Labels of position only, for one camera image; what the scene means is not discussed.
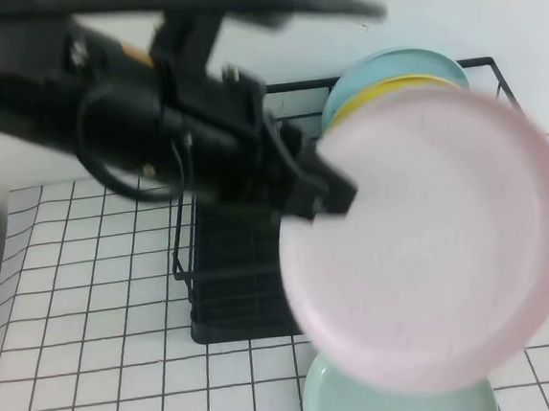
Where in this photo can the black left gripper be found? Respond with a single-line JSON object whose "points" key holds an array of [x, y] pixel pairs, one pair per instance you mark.
{"points": [[230, 142]]}

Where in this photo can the pink plate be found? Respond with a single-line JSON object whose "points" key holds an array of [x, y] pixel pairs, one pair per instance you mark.
{"points": [[427, 250]]}

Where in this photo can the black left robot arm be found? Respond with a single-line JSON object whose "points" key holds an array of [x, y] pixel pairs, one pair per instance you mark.
{"points": [[30, 106]]}

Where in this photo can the yellow plate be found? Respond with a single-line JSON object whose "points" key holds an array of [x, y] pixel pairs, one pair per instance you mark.
{"points": [[389, 86]]}

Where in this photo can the light blue plate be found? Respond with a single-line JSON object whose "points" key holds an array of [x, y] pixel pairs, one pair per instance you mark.
{"points": [[387, 66]]}

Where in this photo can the mint green plate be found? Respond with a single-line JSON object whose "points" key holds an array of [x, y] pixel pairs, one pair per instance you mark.
{"points": [[350, 405]]}

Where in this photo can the black plastic drip tray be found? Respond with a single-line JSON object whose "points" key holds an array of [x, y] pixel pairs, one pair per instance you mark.
{"points": [[236, 314]]}

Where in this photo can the white black grid tablecloth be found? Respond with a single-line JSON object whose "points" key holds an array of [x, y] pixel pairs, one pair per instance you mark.
{"points": [[95, 303]]}

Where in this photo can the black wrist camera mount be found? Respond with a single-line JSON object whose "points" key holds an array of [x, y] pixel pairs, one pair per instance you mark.
{"points": [[247, 1]]}

